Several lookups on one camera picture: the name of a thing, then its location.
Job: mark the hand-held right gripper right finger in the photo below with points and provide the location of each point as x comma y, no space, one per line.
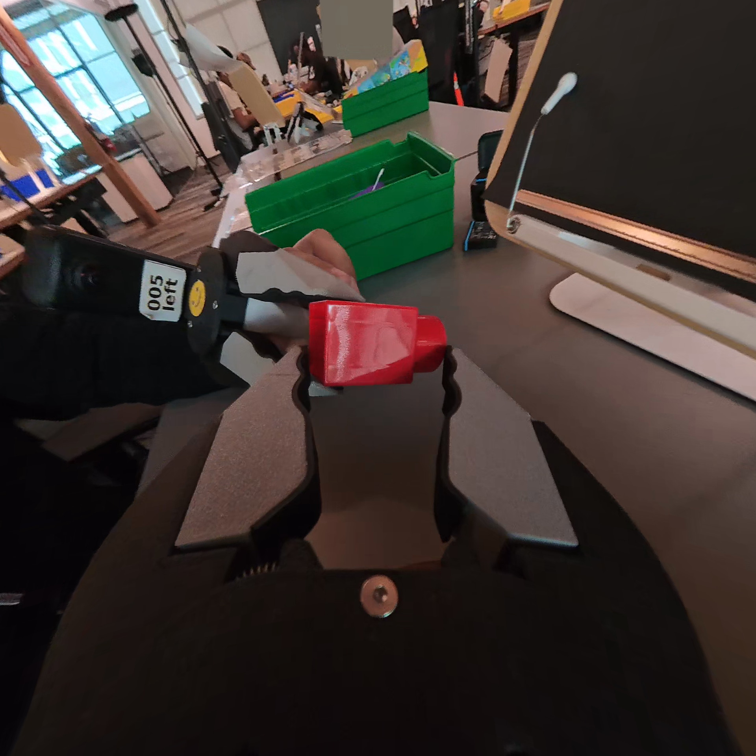
502,472

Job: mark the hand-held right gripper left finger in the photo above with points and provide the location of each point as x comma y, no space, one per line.
254,466

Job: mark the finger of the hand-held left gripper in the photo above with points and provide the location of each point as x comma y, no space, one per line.
283,271
242,360

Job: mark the red toy building block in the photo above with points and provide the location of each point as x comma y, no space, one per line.
366,342

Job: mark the person's left hand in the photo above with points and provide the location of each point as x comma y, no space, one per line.
325,251

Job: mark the side desk with blue bins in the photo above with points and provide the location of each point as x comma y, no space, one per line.
47,201

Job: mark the white foam board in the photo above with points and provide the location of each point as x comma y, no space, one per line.
260,94

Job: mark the black light stand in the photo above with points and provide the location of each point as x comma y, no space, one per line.
171,100

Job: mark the small green plastic bin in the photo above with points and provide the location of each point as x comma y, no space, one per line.
384,106

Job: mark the black battery blue edge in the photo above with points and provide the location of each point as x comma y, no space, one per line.
479,236

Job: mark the black charger with display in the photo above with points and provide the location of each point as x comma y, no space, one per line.
481,195

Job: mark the colourful printed box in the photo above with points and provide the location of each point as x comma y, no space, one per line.
395,68

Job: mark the wooden book stand white base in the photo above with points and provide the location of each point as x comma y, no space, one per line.
649,118

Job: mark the wooden post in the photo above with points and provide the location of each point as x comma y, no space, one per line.
88,142

